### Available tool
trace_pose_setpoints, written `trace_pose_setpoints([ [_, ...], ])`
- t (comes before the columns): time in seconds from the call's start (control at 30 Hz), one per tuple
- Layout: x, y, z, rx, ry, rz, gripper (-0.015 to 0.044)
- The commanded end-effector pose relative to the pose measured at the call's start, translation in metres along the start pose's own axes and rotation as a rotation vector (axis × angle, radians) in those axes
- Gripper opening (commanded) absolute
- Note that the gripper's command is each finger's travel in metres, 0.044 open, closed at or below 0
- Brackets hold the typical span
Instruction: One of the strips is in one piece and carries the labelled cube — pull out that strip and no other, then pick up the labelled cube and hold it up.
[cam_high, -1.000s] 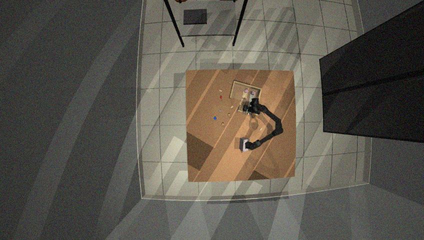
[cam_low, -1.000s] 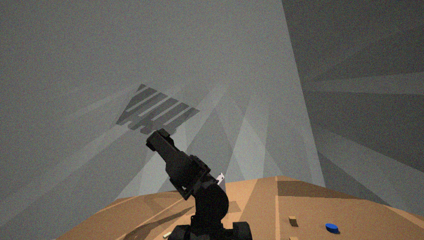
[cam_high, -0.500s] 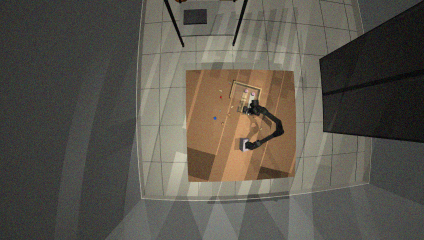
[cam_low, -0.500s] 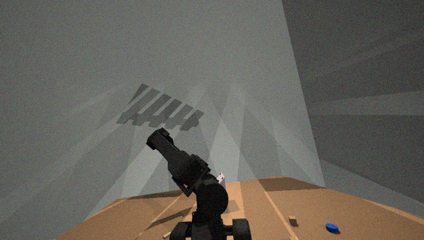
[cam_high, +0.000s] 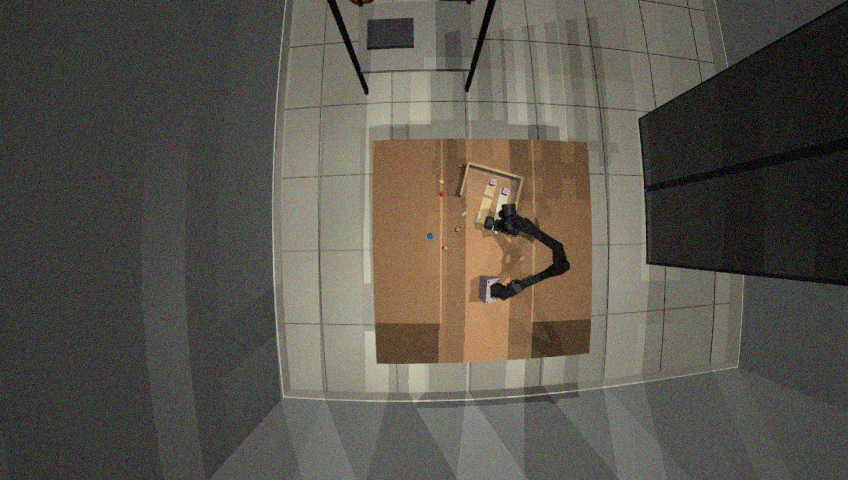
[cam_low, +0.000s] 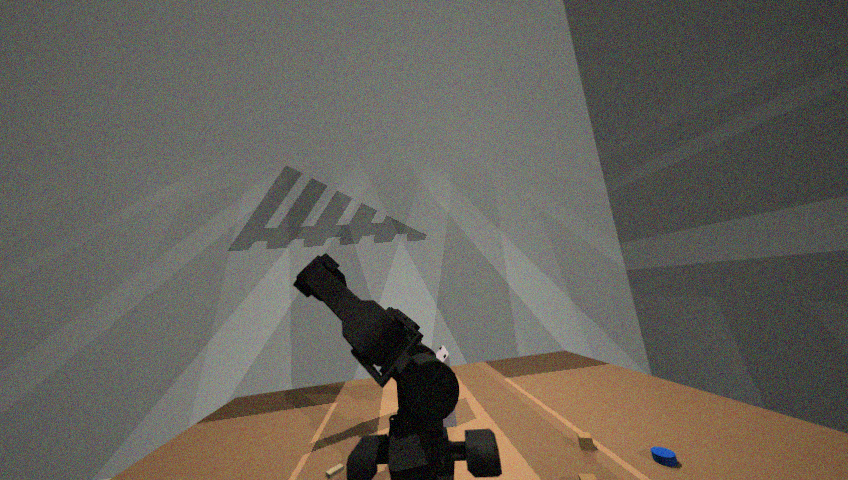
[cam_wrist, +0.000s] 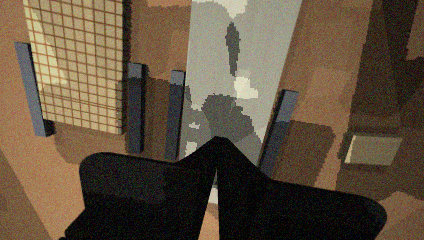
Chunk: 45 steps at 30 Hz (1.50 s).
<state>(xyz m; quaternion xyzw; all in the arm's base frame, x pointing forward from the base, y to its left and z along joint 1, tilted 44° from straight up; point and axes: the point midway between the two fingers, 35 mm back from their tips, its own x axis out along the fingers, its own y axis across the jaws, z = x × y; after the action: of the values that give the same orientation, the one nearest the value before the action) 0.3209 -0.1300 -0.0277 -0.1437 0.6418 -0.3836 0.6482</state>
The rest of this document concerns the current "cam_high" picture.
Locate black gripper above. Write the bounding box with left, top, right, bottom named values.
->
left=483, top=216, right=520, bottom=236

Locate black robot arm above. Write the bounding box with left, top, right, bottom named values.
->
left=490, top=204, right=570, bottom=300

